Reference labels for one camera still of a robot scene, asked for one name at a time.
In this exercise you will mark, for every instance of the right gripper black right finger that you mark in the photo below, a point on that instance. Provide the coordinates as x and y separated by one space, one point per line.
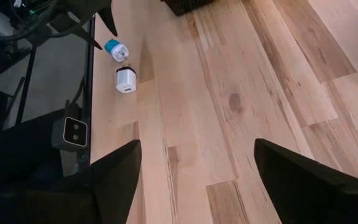
303 193

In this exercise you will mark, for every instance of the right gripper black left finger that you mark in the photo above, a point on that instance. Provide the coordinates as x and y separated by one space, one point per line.
120 186

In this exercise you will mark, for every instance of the white USB charger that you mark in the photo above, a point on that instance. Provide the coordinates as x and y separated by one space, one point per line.
125 80

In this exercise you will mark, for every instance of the teal USB charger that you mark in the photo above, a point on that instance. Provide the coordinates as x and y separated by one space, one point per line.
116 49

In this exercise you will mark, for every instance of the black mesh basket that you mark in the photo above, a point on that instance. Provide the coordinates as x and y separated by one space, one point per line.
186 6

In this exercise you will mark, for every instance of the grey table-level camera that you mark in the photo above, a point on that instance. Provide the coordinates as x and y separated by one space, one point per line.
73 133

